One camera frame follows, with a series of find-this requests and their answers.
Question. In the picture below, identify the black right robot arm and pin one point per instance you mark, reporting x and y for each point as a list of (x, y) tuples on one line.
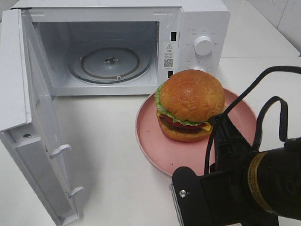
[(279, 175)]

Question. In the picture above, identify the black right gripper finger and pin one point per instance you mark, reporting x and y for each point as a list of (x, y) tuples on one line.
[(213, 168), (230, 147)]

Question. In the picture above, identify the white microwave knob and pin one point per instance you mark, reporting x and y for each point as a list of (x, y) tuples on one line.
[(203, 45), (200, 68)]

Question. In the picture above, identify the glass microwave turntable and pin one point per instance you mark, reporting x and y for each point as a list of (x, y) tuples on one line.
[(110, 61)]

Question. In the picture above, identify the upper white microwave knob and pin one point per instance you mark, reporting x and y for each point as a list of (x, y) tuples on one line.
[(203, 45)]

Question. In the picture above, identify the white microwave door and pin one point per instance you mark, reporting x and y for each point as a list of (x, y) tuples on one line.
[(28, 125)]

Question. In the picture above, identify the white microwave oven body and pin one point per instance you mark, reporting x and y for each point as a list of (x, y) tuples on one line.
[(64, 24)]

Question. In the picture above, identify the burger with sesame bun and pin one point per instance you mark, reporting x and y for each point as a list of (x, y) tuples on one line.
[(185, 103)]

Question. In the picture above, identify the white warning label sticker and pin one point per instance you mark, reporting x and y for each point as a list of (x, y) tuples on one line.
[(168, 55)]

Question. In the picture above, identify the lower white microwave knob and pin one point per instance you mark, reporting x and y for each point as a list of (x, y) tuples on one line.
[(200, 68)]

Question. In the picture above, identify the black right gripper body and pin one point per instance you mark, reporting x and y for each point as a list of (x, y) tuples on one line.
[(233, 195)]

